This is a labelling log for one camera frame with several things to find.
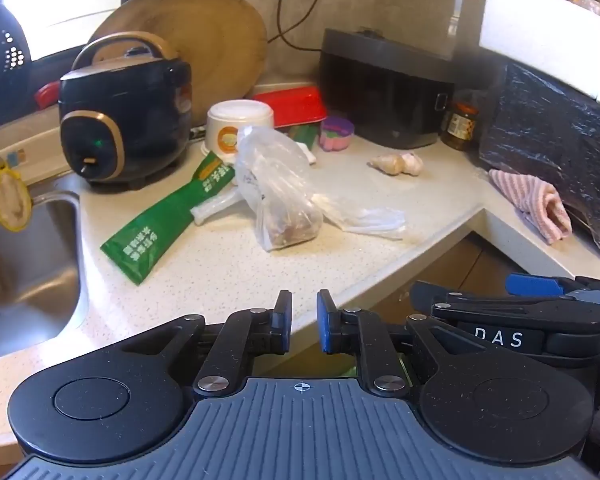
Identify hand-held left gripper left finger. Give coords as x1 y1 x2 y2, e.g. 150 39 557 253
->
120 289 293 396

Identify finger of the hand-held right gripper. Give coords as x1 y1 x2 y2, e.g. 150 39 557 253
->
410 281 600 333
505 273 588 297

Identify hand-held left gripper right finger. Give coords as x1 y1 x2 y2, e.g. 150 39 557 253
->
316 289 477 396

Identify green food packet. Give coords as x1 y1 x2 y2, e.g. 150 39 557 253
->
100 152 237 287

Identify white paper bowl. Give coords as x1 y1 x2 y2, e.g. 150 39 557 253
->
200 100 276 166

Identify red plastic container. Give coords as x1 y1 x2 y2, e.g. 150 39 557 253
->
252 86 328 128

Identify wooden base cabinet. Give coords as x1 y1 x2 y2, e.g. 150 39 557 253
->
370 232 521 313

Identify pink striped cloth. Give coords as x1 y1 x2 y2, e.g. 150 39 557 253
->
488 169 573 245

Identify flat clear plastic bag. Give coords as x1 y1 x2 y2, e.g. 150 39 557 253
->
310 192 407 240

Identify clear plastic bag with scraps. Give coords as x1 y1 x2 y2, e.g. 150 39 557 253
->
235 126 325 252

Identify clear plastic wrapper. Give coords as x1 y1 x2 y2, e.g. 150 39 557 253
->
190 191 243 226

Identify black crinkled foil sheet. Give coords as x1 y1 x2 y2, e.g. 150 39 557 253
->
480 57 600 271

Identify ginger root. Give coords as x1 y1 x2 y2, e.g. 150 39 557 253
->
369 154 406 177

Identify garlic bulb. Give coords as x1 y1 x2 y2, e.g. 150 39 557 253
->
400 152 425 176

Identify glass sauce jar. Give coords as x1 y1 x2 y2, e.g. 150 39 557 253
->
440 101 481 152

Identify purple silicone cup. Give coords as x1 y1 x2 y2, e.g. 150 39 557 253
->
320 116 356 152

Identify black box appliance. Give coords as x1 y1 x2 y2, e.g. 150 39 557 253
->
320 28 456 150

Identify dark blue rice cooker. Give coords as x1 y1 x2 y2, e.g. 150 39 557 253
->
58 31 193 191

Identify stainless steel sink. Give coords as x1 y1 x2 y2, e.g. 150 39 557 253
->
0 190 88 356

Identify round wooden cutting board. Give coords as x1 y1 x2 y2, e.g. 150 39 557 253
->
87 0 269 126

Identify yellow mesh scrubber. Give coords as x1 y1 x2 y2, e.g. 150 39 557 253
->
0 147 32 233

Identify red plastic item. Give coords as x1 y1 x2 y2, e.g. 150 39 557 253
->
34 81 63 110

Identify black perforated colander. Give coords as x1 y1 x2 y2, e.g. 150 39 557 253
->
0 2 32 133

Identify black power cable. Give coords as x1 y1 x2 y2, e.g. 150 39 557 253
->
277 0 331 53

